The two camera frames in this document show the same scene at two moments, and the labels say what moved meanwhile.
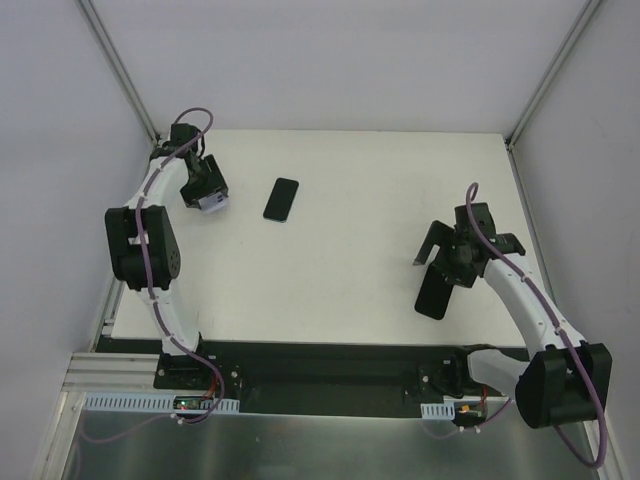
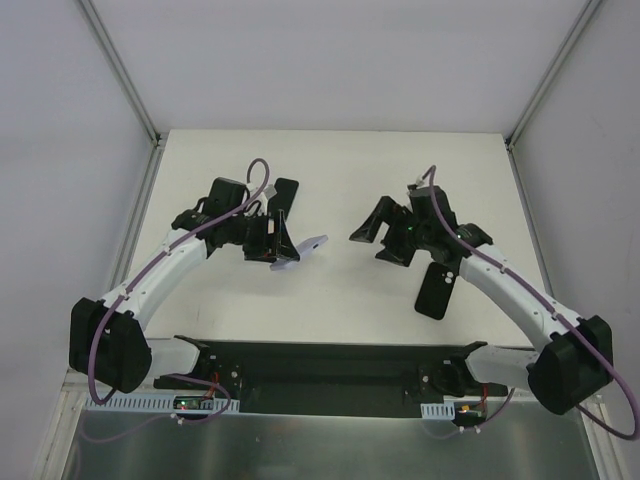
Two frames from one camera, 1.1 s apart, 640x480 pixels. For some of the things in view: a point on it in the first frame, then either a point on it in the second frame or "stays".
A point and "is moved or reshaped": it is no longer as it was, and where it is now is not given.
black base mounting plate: x=279 y=377 stays
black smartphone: x=281 y=200 stays
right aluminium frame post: x=546 y=79 stays
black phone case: x=433 y=294 stays
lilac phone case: x=212 y=202 is moved or reshaped
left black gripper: x=198 y=186 → x=272 y=234
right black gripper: x=445 y=265 → x=397 y=234
